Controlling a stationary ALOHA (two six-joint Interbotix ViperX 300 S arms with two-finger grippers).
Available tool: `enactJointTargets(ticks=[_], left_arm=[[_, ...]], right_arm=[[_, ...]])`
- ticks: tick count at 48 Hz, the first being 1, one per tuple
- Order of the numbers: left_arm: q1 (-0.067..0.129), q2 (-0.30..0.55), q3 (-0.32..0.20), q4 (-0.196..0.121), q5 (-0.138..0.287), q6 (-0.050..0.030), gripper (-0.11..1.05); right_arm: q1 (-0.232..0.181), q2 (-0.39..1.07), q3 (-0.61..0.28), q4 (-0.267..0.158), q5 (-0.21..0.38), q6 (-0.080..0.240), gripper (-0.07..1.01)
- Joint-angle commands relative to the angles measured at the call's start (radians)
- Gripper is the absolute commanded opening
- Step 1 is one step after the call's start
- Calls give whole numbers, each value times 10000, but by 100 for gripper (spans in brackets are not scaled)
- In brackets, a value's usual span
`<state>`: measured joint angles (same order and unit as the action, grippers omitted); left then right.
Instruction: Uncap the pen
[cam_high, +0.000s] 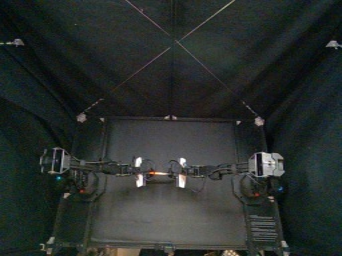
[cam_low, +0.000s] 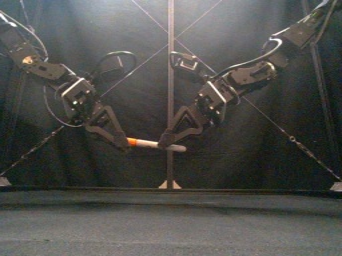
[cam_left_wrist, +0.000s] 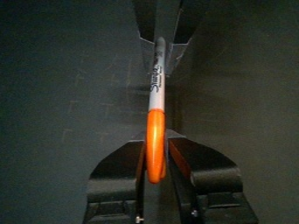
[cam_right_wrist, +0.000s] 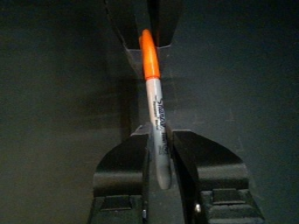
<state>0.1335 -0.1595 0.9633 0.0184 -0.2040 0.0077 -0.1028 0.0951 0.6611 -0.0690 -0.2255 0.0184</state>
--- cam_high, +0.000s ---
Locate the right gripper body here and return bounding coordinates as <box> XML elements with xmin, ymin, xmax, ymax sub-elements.
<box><xmin>172</xmin><ymin>157</ymin><xmax>189</xmax><ymax>189</ymax></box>

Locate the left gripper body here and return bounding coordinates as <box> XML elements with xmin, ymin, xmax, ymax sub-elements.
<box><xmin>131</xmin><ymin>156</ymin><xmax>148</xmax><ymax>189</ymax></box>

